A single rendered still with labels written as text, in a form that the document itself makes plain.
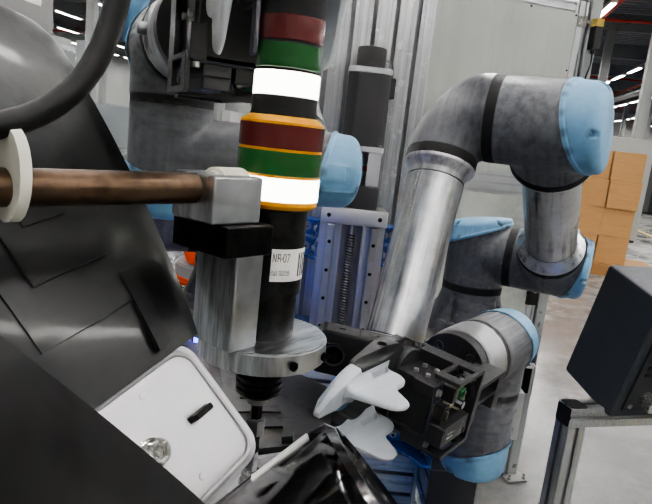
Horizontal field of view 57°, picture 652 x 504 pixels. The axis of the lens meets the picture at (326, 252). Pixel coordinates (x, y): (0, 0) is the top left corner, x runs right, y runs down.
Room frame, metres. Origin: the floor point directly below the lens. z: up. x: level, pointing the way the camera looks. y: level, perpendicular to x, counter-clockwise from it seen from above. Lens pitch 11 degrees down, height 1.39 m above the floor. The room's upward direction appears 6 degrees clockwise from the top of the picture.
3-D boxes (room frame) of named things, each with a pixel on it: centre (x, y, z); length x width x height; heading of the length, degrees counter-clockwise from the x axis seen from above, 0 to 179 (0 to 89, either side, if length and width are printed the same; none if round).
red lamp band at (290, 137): (0.32, 0.03, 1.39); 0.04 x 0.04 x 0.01
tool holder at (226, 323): (0.31, 0.04, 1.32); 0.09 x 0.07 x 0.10; 142
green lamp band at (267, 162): (0.32, 0.03, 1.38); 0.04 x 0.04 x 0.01
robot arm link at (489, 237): (1.17, -0.30, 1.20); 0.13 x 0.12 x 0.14; 65
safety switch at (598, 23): (2.44, -0.91, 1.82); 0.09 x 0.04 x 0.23; 107
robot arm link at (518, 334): (0.66, -0.20, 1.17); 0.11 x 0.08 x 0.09; 144
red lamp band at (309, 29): (0.32, 0.03, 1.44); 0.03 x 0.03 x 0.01
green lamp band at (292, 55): (0.32, 0.03, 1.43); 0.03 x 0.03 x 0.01
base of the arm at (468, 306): (1.18, -0.30, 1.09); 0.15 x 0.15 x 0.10
